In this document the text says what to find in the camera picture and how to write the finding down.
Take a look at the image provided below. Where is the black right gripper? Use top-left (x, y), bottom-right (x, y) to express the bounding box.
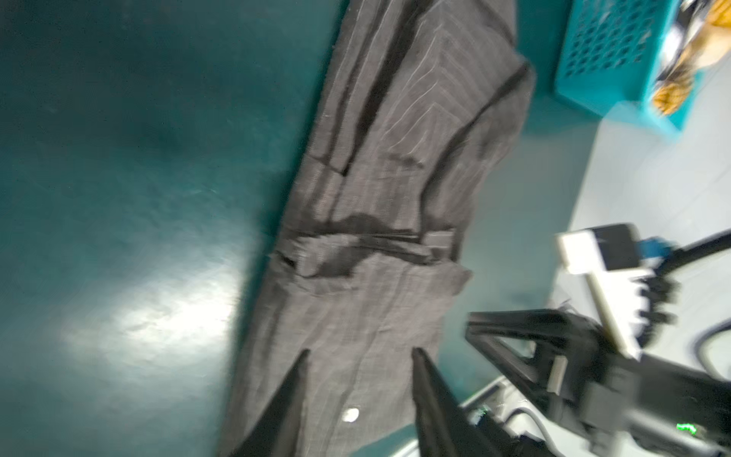
top-left (466, 308), bottom-right (730, 456)

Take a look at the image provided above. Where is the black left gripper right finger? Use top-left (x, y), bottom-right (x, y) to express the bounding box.
top-left (411, 348), bottom-right (503, 457)

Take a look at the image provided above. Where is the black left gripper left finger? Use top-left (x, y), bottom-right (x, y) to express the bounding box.
top-left (230, 350), bottom-right (310, 457)

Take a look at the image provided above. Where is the dark grey striped shirt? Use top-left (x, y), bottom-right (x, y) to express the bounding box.
top-left (218, 1), bottom-right (536, 456)

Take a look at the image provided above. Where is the teal plastic basket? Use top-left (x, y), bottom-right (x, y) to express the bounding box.
top-left (554, 0), bottom-right (711, 138)

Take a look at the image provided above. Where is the yellow plaid shirt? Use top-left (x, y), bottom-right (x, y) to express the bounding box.
top-left (651, 1), bottom-right (730, 117)

